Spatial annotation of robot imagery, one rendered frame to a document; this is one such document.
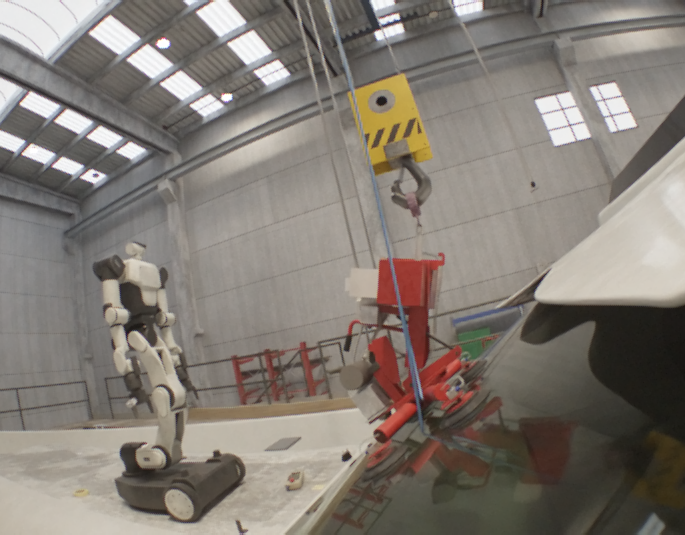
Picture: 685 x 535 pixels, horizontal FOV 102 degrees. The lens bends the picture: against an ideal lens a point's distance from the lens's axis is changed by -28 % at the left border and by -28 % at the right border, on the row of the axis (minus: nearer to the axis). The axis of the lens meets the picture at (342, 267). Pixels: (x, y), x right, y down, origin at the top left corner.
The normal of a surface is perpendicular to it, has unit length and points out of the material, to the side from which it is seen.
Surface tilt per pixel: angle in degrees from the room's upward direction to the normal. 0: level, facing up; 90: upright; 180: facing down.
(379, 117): 90
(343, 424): 90
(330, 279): 90
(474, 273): 90
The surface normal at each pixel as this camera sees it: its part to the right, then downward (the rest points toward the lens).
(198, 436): -0.04, -0.18
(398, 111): -0.33, -0.11
